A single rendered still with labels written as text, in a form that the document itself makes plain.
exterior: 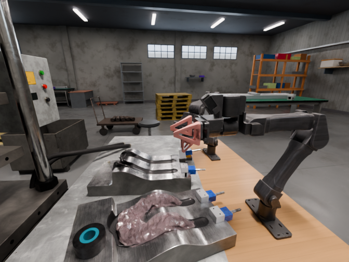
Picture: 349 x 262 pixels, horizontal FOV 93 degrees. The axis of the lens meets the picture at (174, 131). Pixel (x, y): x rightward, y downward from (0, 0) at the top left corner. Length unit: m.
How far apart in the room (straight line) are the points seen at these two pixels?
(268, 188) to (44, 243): 0.82
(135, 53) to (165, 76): 2.04
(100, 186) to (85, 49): 10.04
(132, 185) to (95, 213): 0.24
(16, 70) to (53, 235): 0.68
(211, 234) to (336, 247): 0.43
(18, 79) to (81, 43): 9.83
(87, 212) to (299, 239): 0.75
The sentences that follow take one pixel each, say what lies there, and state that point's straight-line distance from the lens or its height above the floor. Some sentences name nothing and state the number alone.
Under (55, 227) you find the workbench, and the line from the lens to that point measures 0.86.
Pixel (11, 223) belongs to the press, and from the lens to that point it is 1.01.
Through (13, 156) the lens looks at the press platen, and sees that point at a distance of 1.05.
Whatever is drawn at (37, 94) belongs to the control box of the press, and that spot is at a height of 1.26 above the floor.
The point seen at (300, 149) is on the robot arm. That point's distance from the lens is 0.73.
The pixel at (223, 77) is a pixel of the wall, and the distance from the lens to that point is 11.28.
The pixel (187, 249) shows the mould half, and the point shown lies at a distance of 0.60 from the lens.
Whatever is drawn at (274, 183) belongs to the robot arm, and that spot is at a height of 0.98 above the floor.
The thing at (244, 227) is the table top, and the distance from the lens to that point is 0.79.
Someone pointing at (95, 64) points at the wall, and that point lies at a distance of 10.52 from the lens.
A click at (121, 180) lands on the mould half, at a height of 0.89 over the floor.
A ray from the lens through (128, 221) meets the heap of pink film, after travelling 0.64.
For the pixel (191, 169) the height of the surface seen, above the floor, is 0.90.
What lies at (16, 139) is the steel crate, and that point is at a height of 0.58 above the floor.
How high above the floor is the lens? 1.35
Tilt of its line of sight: 18 degrees down
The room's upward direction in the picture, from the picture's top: straight up
